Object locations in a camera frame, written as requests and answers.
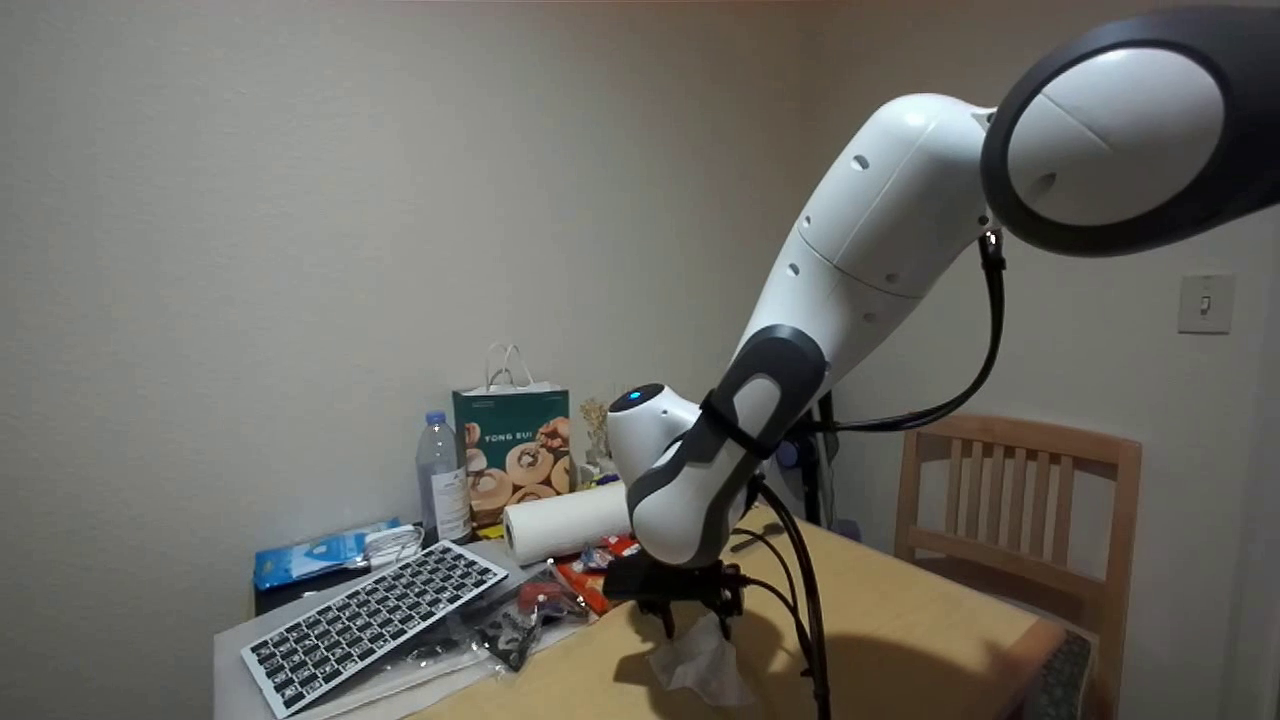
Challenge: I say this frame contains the white keyboard black keys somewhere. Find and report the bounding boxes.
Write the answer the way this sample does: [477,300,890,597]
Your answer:
[237,536,511,720]

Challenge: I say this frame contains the clear plastic water bottle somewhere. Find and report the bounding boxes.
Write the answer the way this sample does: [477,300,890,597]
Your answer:
[411,410,473,549]

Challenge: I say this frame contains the black crumpled wrapper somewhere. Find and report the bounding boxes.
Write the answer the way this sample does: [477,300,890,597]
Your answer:
[473,583,592,675]

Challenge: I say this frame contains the wooden slat-back chair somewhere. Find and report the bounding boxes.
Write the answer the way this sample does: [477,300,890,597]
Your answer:
[890,412,1147,720]

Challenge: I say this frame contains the white wall switch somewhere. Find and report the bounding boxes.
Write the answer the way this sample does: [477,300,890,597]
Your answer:
[1177,271,1235,342]

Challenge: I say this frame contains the white paper towel roll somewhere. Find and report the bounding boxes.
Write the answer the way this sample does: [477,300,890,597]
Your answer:
[498,482,637,570]

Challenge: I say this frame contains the green donut print paper bag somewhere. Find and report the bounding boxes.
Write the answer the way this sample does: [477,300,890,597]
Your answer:
[448,336,579,532]

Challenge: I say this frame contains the blue tissue pack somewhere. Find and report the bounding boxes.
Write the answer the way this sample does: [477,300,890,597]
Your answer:
[250,518,423,597]

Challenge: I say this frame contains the dark patterned chair cushion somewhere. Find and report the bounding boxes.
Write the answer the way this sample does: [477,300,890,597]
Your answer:
[1014,623,1094,720]

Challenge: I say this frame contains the white paper napkin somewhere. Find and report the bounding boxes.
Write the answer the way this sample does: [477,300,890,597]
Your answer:
[652,611,757,711]

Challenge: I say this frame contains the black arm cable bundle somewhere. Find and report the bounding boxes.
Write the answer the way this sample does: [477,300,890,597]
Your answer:
[724,226,1012,720]

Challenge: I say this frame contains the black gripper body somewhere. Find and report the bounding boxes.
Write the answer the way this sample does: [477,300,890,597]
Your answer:
[646,555,749,623]

